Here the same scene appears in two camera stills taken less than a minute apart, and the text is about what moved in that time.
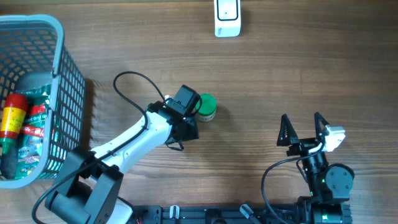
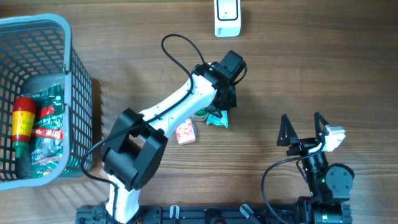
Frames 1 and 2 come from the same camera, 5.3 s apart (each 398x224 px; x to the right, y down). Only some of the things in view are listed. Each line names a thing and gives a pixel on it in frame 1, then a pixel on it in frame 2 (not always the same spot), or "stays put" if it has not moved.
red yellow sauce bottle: [15, 111] -> [23, 115]
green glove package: [31, 149] -> [47, 149]
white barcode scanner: [227, 18] stays put
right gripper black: [301, 145] stays put
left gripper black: [194, 132] -> [233, 102]
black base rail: [243, 214] stays put
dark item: [9, 163] -> [23, 165]
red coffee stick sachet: [27, 129] -> [52, 134]
